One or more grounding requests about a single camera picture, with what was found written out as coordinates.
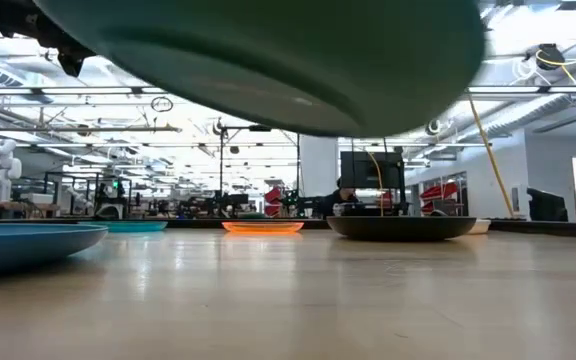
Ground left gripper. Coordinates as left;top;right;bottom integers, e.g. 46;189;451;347
0;0;97;79

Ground cyan translucent plastic plate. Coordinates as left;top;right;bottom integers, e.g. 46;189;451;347
90;220;169;234

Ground large dark green plate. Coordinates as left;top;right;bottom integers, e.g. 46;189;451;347
32;0;487;139

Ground orange translucent plastic plate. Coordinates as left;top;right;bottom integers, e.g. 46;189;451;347
221;221;305;235

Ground black-rimmed white plate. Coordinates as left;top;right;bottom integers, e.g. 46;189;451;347
326;215;478;243

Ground black and white mobile robot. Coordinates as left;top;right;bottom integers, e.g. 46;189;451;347
92;172;133;220

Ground wooden workbench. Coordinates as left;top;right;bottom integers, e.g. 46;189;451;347
0;198;62;220

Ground large blue plate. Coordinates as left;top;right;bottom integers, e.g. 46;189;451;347
0;221;110;277

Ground red storage bins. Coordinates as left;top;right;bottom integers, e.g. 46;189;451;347
264;187;283;217
420;182;460;202

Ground white building pillar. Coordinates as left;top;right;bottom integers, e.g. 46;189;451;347
299;134;340;214

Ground person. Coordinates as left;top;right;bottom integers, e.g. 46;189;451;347
317;177;364;219

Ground black monitor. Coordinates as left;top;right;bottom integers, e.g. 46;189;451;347
339;151;406;190

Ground small white dish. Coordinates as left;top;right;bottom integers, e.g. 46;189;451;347
467;218;492;236

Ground black office chair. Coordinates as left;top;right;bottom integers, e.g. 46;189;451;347
526;187;569;223

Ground black camera frame stand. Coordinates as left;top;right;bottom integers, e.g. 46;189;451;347
217;124;301;206

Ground yellow cable by monitor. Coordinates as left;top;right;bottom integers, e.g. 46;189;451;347
365;149;385;217

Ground long yellow hanging cable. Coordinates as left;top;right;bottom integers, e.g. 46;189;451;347
467;94;516;219

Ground black ceiling cable reel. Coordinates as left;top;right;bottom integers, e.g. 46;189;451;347
535;43;567;71

